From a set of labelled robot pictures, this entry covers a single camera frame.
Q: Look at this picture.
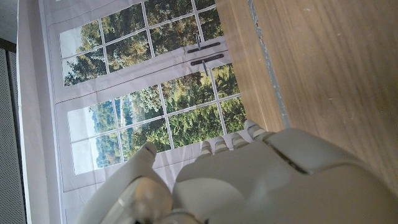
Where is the dark grey door panel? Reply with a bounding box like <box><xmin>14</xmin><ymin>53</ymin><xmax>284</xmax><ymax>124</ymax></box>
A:
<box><xmin>0</xmin><ymin>37</ymin><xmax>27</xmax><ymax>224</ymax></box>

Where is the printed window backdrop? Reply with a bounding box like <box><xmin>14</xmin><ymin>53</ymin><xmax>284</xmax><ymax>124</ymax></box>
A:
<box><xmin>17</xmin><ymin>0</ymin><xmax>249</xmax><ymax>224</ymax></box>

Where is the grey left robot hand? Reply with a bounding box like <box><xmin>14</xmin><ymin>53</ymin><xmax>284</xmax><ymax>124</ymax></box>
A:
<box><xmin>76</xmin><ymin>119</ymin><xmax>398</xmax><ymax>224</ymax></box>

